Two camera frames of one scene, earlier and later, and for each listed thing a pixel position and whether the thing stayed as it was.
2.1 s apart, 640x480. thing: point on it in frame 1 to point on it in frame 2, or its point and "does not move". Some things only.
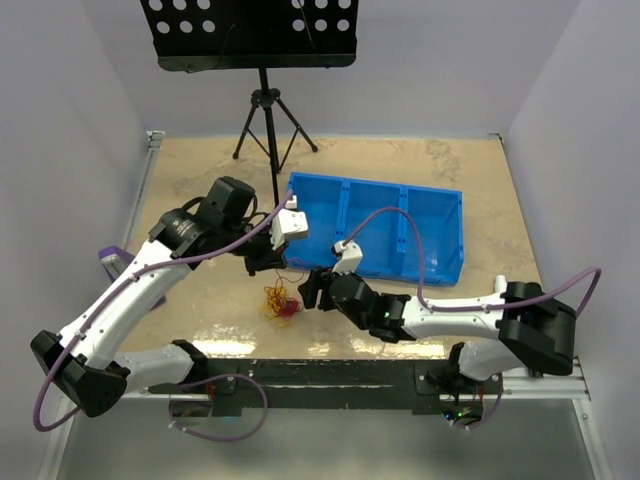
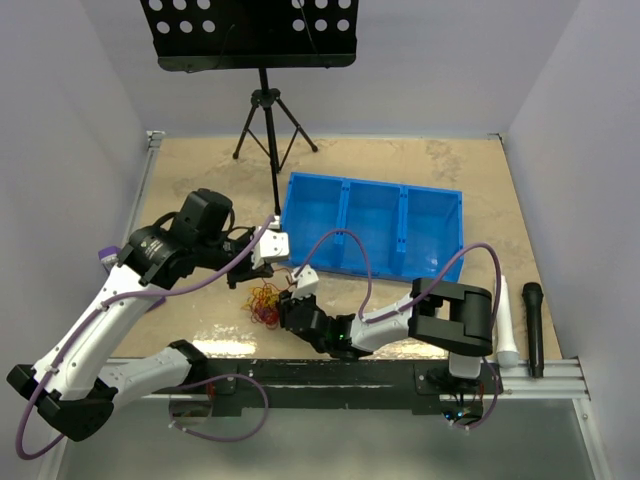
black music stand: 254,35 does not move
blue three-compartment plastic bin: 336,207 does not move
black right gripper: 309,290 to 286,303
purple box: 115,260 does not move
